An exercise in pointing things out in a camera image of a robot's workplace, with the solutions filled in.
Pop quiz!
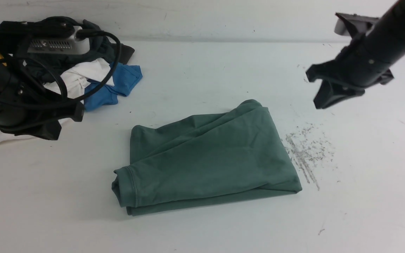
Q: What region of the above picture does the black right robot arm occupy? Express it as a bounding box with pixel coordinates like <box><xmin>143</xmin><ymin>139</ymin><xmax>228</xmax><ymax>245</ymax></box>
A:
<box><xmin>306</xmin><ymin>0</ymin><xmax>405</xmax><ymax>109</ymax></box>

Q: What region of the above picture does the white garment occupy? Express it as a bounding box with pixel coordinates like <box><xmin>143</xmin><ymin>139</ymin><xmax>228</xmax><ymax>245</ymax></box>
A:
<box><xmin>0</xmin><ymin>58</ymin><xmax>111</xmax><ymax>143</ymax></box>

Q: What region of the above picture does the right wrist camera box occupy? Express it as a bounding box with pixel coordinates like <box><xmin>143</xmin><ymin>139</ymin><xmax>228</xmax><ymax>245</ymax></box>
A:
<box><xmin>334</xmin><ymin>12</ymin><xmax>379</xmax><ymax>38</ymax></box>

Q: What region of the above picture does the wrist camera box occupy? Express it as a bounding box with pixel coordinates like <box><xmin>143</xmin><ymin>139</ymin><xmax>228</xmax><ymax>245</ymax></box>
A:
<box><xmin>0</xmin><ymin>21</ymin><xmax>90</xmax><ymax>56</ymax></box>
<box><xmin>334</xmin><ymin>12</ymin><xmax>379</xmax><ymax>38</ymax></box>

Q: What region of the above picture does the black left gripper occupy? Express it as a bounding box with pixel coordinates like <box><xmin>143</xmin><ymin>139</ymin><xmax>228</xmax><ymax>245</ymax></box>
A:
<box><xmin>0</xmin><ymin>81</ymin><xmax>85</xmax><ymax>140</ymax></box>

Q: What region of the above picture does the green long sleeve shirt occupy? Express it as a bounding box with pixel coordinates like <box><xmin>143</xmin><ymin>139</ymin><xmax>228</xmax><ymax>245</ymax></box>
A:
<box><xmin>111</xmin><ymin>99</ymin><xmax>302</xmax><ymax>216</ymax></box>

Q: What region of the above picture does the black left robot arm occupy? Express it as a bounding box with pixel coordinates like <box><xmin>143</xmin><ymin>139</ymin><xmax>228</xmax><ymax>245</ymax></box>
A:
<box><xmin>0</xmin><ymin>54</ymin><xmax>85</xmax><ymax>140</ymax></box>

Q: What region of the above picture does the dark grey garment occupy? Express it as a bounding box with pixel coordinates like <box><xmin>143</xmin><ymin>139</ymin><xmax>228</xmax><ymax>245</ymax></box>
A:
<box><xmin>25</xmin><ymin>16</ymin><xmax>135</xmax><ymax>83</ymax></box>

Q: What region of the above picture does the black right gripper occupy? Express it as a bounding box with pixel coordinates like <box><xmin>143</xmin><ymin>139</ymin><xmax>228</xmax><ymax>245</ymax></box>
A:
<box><xmin>306</xmin><ymin>46</ymin><xmax>394</xmax><ymax>109</ymax></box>

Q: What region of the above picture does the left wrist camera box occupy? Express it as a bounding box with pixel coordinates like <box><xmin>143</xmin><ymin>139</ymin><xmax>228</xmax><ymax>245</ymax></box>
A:
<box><xmin>0</xmin><ymin>21</ymin><xmax>90</xmax><ymax>56</ymax></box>

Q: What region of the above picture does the black left camera cable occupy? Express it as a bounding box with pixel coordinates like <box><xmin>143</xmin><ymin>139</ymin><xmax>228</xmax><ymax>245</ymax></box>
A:
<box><xmin>0</xmin><ymin>30</ymin><xmax>122</xmax><ymax>109</ymax></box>

